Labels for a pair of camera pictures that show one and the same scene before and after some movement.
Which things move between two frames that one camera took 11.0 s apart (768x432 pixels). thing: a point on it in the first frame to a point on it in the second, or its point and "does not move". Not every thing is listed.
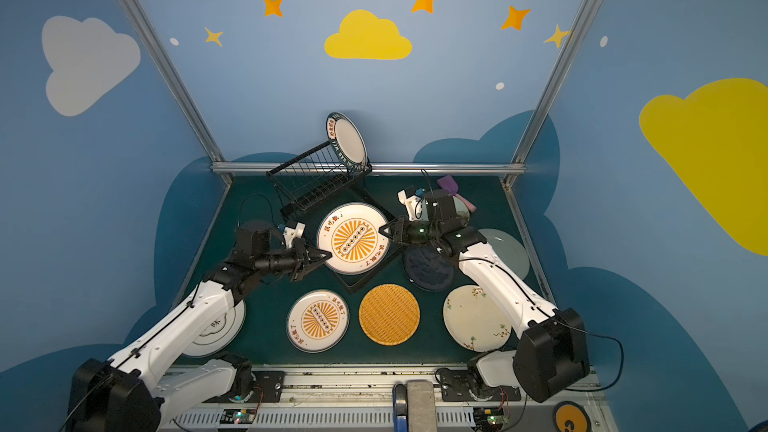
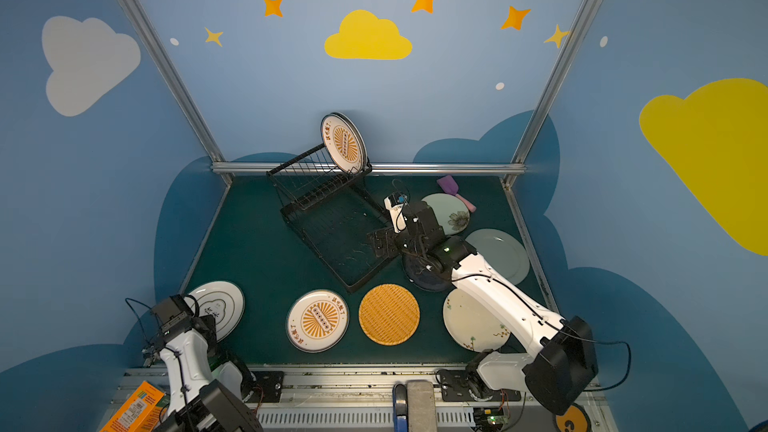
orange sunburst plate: [349, 233] to [343, 144]
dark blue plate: [427, 268] does not move
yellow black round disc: [569, 416] does not move
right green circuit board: [489, 418] does not move
